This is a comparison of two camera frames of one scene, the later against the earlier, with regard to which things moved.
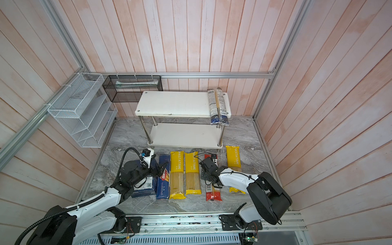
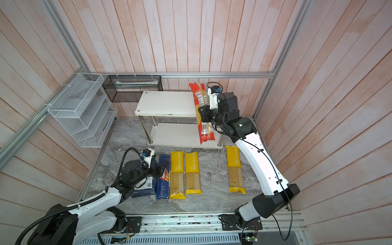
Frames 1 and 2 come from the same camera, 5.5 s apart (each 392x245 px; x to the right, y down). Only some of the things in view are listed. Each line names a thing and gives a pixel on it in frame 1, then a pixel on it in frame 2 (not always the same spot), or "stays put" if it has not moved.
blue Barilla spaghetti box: (163, 185) stays put
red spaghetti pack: (213, 193) to (199, 93)
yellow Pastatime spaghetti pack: (177, 175) stays put
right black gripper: (203, 174) to (206, 112)
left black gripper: (159, 171) stays put
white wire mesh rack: (84, 111) stays put
